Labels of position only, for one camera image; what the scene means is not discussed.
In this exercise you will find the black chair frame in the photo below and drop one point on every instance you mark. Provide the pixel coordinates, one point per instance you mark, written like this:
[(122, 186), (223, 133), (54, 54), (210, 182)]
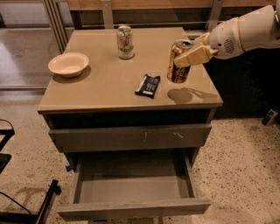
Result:
[(19, 193)]

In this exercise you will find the grey drawer cabinet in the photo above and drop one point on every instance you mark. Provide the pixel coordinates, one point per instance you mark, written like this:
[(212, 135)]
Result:
[(103, 96)]

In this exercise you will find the dark blue snack wrapper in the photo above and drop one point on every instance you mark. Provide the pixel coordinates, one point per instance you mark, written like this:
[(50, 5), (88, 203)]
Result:
[(148, 86)]

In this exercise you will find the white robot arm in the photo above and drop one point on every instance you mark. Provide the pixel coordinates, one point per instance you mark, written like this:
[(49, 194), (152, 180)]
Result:
[(260, 28)]

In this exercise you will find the open middle drawer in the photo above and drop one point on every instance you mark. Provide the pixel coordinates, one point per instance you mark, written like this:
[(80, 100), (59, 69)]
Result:
[(132, 184)]

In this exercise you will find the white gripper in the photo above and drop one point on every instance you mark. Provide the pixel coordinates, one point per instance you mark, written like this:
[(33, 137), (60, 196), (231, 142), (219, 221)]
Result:
[(225, 39)]

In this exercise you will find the closed top drawer front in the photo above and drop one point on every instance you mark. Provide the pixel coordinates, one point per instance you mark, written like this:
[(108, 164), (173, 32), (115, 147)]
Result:
[(131, 138)]

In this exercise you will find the white paper bowl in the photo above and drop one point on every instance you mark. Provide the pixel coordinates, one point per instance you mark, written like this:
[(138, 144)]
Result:
[(70, 64)]

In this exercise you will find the orange soda can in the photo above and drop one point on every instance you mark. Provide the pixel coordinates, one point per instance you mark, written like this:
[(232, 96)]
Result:
[(177, 71)]

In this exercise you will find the white green soda can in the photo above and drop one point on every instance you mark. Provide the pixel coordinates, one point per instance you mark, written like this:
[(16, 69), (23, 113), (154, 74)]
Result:
[(125, 42)]

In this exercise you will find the small grey floor object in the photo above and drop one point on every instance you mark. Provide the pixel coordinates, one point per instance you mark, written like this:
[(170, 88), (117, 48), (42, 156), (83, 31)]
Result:
[(270, 117)]

